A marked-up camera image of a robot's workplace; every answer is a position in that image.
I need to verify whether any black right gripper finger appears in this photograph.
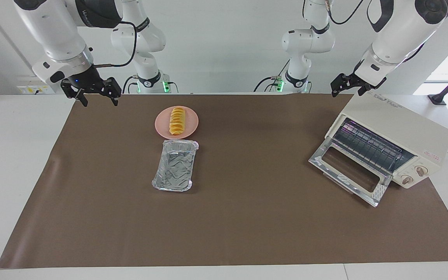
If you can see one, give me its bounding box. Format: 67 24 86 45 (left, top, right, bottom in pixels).
105 77 122 107
61 78 89 108

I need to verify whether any yellow sliced bread loaf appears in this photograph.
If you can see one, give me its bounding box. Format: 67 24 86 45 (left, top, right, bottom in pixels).
169 106 186 136

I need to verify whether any rectangular aluminium foil tray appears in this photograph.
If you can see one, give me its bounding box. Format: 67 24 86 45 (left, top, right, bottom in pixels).
152 140 200 193

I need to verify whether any cream toaster oven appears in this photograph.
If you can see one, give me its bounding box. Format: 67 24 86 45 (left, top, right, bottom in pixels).
308 93 448 207

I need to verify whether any glass oven door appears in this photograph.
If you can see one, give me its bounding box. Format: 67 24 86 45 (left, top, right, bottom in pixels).
308 140 392 207

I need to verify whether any round pink plate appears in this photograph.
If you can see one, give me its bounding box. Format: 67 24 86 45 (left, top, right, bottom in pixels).
154 105 199 140

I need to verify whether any brown table mat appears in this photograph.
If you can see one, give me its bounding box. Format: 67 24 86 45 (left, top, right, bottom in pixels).
0 93 448 269

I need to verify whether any black right arm base cable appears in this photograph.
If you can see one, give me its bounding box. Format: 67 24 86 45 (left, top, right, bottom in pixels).
122 75 140 94

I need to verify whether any black arm base cable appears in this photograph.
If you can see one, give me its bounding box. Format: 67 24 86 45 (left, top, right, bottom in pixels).
253 58 291 93
122 75 140 94

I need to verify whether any white wall power outlet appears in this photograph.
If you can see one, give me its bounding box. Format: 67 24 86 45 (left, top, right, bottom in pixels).
17 84 55 95

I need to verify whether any black left arm base cable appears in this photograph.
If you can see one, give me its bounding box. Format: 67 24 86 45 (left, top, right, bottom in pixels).
253 58 291 93

